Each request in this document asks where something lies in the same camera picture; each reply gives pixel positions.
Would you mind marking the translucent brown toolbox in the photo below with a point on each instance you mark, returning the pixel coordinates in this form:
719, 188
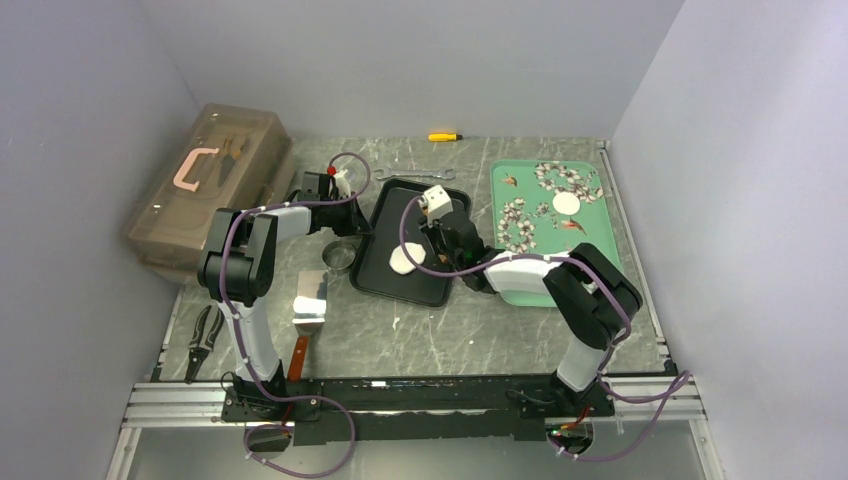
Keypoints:
233, 157

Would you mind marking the silver wrench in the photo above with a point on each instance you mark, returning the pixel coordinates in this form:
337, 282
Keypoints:
386, 173

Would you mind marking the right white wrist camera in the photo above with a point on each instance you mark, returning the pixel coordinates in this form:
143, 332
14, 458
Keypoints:
435, 203

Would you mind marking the flat white dumpling wrapper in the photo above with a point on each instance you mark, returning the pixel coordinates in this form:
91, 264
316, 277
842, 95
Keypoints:
566, 203

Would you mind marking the green floral tray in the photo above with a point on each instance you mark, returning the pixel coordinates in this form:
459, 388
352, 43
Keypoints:
526, 222

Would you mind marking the aluminium frame rail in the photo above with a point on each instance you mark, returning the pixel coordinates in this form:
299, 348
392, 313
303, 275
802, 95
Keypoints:
174, 405

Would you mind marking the metal ring cutter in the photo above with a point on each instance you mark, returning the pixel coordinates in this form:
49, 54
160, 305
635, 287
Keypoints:
339, 256

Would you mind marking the metal spatula orange handle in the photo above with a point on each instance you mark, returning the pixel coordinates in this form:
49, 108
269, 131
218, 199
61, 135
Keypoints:
309, 309

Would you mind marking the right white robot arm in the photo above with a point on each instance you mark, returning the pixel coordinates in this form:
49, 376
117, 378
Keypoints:
597, 302

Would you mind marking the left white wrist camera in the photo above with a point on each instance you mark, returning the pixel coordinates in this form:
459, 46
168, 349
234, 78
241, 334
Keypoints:
343, 181

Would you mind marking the yellow screwdriver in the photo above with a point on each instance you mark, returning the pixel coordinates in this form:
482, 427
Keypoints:
444, 137

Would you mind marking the white dough ball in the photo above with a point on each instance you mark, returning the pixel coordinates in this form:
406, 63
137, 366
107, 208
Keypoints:
404, 259

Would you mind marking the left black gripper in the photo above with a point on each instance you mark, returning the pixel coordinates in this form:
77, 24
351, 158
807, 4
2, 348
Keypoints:
357, 222

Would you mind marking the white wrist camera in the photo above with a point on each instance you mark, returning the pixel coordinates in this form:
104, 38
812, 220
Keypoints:
435, 203
343, 181

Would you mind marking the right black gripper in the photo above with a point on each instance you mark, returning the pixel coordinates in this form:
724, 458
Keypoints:
430, 233

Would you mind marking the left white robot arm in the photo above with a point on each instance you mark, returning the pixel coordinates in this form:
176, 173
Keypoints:
237, 267

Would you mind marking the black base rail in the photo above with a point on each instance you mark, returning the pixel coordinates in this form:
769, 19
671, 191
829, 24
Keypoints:
521, 407

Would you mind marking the black pliers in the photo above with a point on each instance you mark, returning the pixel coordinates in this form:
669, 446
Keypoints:
206, 330

